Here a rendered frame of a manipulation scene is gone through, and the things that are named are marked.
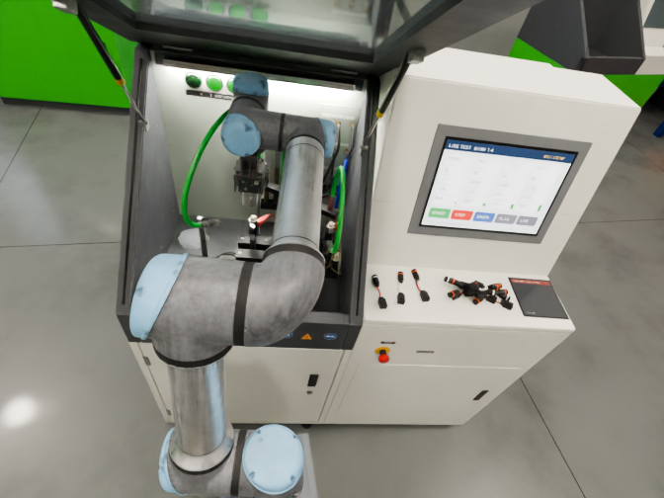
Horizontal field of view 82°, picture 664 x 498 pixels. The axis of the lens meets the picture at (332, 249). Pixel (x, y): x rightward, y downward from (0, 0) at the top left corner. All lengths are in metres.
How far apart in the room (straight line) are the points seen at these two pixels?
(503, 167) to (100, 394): 1.95
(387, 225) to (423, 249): 0.16
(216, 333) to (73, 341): 1.91
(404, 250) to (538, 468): 1.45
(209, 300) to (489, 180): 0.95
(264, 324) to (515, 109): 0.93
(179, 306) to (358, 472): 1.62
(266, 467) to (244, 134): 0.62
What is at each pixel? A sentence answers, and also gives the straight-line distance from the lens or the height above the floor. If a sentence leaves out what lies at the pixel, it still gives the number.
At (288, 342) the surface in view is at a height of 0.83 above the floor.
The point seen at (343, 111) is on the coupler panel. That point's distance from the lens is 1.30.
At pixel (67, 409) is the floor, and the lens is 2.23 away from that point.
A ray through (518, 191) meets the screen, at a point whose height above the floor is 1.28.
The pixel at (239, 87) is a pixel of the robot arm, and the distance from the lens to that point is 0.86.
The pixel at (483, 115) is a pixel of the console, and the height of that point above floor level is 1.48.
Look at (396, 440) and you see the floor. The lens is 2.11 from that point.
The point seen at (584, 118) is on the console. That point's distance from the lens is 1.33.
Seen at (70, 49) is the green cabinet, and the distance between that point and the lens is 3.82.
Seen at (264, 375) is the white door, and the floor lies 0.58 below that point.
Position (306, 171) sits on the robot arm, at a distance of 0.68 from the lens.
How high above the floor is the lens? 1.93
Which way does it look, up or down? 47 degrees down
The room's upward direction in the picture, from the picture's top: 13 degrees clockwise
